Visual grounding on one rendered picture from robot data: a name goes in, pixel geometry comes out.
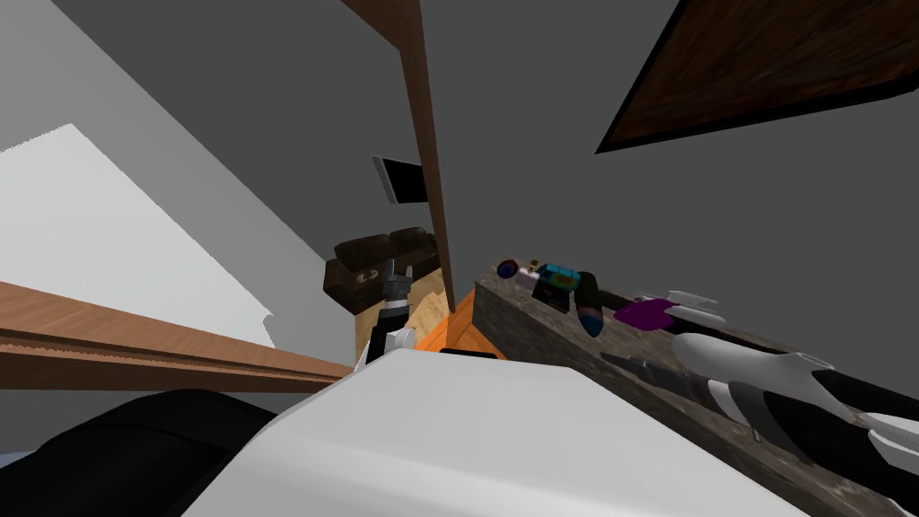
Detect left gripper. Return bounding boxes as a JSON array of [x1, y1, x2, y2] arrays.
[[382, 261, 416, 304]]

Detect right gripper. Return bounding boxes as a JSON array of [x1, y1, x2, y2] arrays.
[[600, 351, 713, 410]]

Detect dark brown sofa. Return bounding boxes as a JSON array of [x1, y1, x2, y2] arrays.
[[322, 226, 442, 318]]

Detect magenta flat object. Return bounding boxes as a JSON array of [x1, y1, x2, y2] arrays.
[[614, 299, 679, 333]]

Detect black bottle with blue end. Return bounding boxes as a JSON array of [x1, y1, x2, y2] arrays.
[[575, 271, 606, 339]]

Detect orange wooden cupboard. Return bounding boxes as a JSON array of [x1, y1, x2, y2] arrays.
[[414, 286, 508, 362]]

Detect white bladed object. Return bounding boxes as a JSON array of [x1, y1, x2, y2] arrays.
[[637, 289, 728, 326]]

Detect black white-framed screen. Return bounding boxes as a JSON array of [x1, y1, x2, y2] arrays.
[[371, 153, 431, 206]]

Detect teal and black box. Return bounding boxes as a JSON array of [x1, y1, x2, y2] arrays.
[[531, 262, 582, 314]]

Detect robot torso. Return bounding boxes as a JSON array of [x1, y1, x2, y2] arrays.
[[179, 346, 814, 517]]

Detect dark wooden black-framed panel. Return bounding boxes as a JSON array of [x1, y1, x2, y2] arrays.
[[595, 0, 919, 155]]

